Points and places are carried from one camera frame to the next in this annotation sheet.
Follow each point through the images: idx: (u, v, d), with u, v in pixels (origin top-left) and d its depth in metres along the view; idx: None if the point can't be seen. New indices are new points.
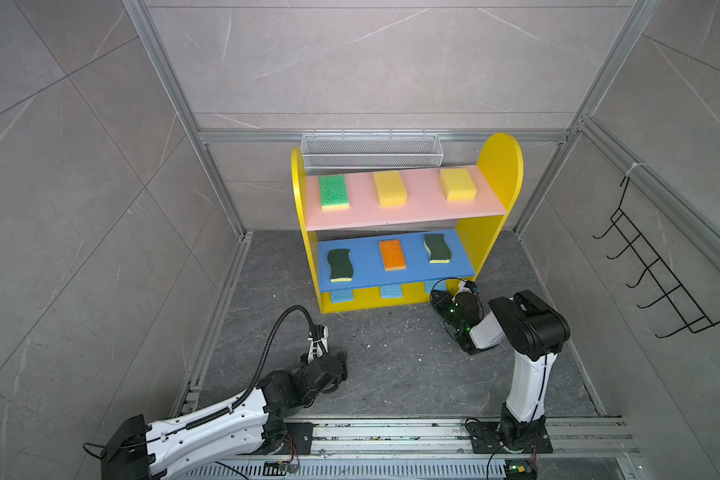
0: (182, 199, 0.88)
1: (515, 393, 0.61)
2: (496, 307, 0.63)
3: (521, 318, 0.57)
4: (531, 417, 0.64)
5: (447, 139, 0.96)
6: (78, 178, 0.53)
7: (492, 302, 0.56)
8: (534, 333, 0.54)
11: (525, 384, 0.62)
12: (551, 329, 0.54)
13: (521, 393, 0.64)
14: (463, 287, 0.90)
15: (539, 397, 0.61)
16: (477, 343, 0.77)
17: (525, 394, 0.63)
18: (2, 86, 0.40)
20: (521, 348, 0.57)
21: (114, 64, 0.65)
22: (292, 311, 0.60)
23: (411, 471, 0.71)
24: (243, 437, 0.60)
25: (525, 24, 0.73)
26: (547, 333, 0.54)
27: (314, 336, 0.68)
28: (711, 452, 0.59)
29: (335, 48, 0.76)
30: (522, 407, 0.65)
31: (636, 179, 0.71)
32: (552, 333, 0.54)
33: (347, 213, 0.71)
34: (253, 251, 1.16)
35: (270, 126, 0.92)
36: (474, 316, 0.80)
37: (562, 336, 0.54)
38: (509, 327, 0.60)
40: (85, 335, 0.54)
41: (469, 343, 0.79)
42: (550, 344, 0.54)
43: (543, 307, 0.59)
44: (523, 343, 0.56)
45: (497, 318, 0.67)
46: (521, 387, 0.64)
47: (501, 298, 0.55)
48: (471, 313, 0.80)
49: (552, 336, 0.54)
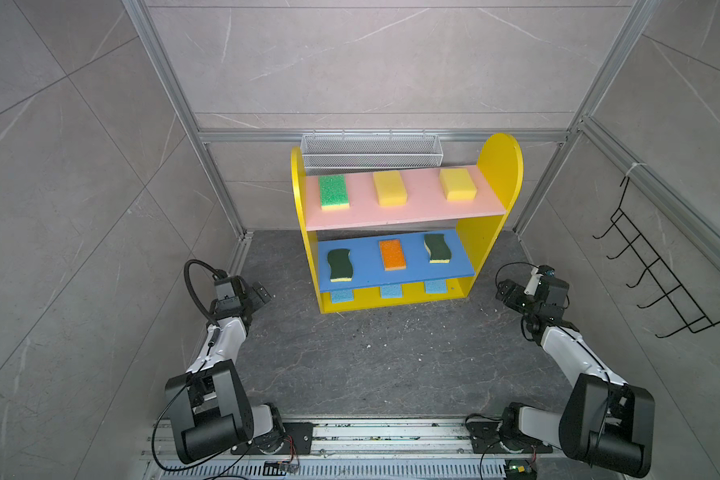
0: (182, 198, 0.89)
1: (533, 410, 0.64)
2: (583, 388, 0.45)
3: (595, 434, 0.42)
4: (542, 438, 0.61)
5: (448, 139, 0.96)
6: (78, 178, 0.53)
7: (586, 379, 0.45)
8: (595, 443, 0.42)
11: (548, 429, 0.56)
12: (615, 451, 0.41)
13: (534, 421, 0.62)
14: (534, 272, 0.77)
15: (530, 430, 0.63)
16: (547, 340, 0.63)
17: (542, 431, 0.59)
18: (2, 86, 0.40)
20: (567, 437, 0.47)
21: (114, 64, 0.65)
22: (187, 265, 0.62)
23: (411, 471, 0.71)
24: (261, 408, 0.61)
25: (524, 24, 0.73)
26: (608, 450, 0.42)
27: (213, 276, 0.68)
28: (711, 452, 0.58)
29: (335, 48, 0.76)
30: (530, 428, 0.63)
31: (636, 179, 0.71)
32: (616, 453, 0.41)
33: (346, 213, 0.70)
34: (253, 251, 1.16)
35: (270, 126, 0.92)
36: (555, 300, 0.67)
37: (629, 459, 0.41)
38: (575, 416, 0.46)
40: (84, 334, 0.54)
41: (539, 326, 0.65)
42: (602, 456, 0.42)
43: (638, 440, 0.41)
44: (575, 445, 0.44)
45: (575, 392, 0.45)
46: (540, 425, 0.60)
47: (602, 388, 0.43)
48: (555, 294, 0.67)
49: (610, 453, 0.41)
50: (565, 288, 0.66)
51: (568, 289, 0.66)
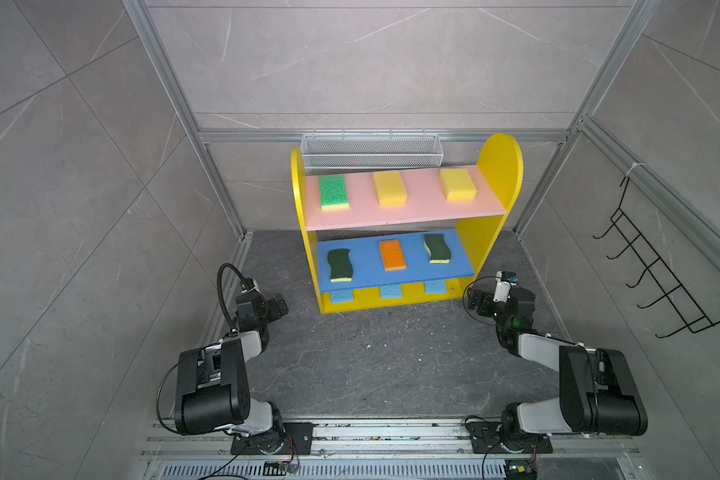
0: (182, 199, 0.88)
1: (534, 406, 0.63)
2: (567, 359, 0.50)
3: (596, 401, 0.45)
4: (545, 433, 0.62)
5: (447, 139, 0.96)
6: (78, 178, 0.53)
7: (566, 350, 0.50)
8: (597, 409, 0.44)
11: (551, 411, 0.57)
12: (618, 414, 0.43)
13: (538, 414, 0.61)
14: (496, 277, 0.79)
15: (534, 428, 0.62)
16: (523, 347, 0.68)
17: (547, 421, 0.58)
18: (2, 85, 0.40)
20: (575, 418, 0.47)
21: (114, 64, 0.65)
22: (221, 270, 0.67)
23: (411, 471, 0.71)
24: (259, 404, 0.60)
25: (525, 24, 0.73)
26: (612, 414, 0.43)
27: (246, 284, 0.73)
28: (711, 452, 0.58)
29: (335, 48, 0.76)
30: (534, 424, 0.62)
31: (636, 179, 0.71)
32: (621, 416, 0.43)
33: (347, 213, 0.71)
34: (253, 251, 1.16)
35: (270, 126, 0.92)
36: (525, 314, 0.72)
37: (633, 422, 0.43)
38: (571, 388, 0.48)
40: (85, 334, 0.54)
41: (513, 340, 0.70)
42: (610, 425, 0.43)
43: (626, 391, 0.47)
44: (581, 417, 0.45)
45: (563, 366, 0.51)
46: (543, 418, 0.59)
47: (581, 352, 0.48)
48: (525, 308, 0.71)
49: (616, 417, 0.43)
50: (532, 302, 0.70)
51: (534, 301, 0.70)
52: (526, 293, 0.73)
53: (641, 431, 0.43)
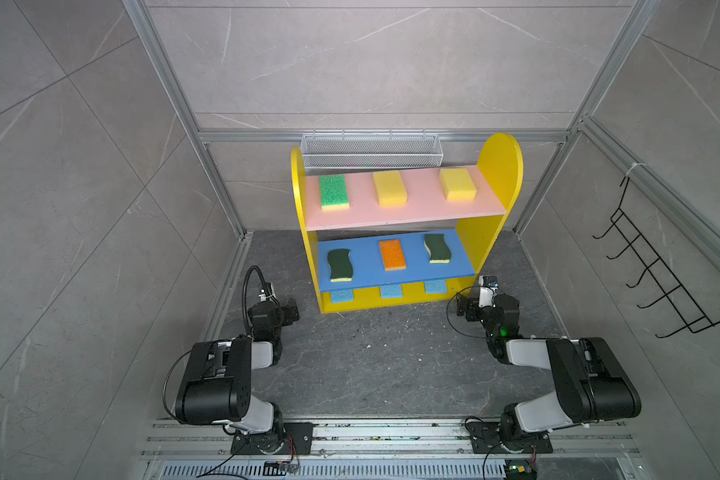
0: (182, 198, 0.89)
1: (530, 406, 0.64)
2: (554, 350, 0.52)
3: (589, 388, 0.46)
4: (545, 432, 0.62)
5: (448, 139, 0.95)
6: (78, 178, 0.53)
7: (553, 342, 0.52)
8: (593, 397, 0.45)
11: (548, 405, 0.57)
12: (612, 398, 0.45)
13: (537, 412, 0.61)
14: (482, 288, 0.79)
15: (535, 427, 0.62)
16: (513, 354, 0.69)
17: (547, 418, 0.58)
18: (2, 86, 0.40)
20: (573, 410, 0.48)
21: (114, 64, 0.65)
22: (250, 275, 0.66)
23: (411, 471, 0.71)
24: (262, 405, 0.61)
25: (525, 24, 0.73)
26: (606, 399, 0.45)
27: (266, 291, 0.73)
28: (711, 452, 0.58)
29: (335, 48, 0.76)
30: (534, 421, 0.62)
31: (636, 179, 0.71)
32: (615, 401, 0.44)
33: (346, 213, 0.70)
34: (253, 251, 1.16)
35: (270, 126, 0.92)
36: (511, 322, 0.72)
37: (628, 404, 0.44)
38: (563, 378, 0.50)
40: (84, 334, 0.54)
41: (501, 350, 0.71)
42: (607, 411, 0.44)
43: (613, 374, 0.49)
44: (579, 408, 0.46)
45: (552, 359, 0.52)
46: (542, 416, 0.59)
47: (566, 342, 0.51)
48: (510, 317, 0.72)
49: (611, 402, 0.44)
50: (517, 310, 0.71)
51: (519, 310, 0.71)
52: (511, 300, 0.74)
53: (636, 413, 0.44)
